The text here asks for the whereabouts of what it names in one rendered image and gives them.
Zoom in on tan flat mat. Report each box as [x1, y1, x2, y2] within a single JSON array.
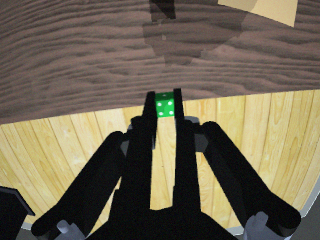
[[217, 0, 298, 27]]

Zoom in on green die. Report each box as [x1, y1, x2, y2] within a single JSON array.
[[155, 92, 174, 118]]

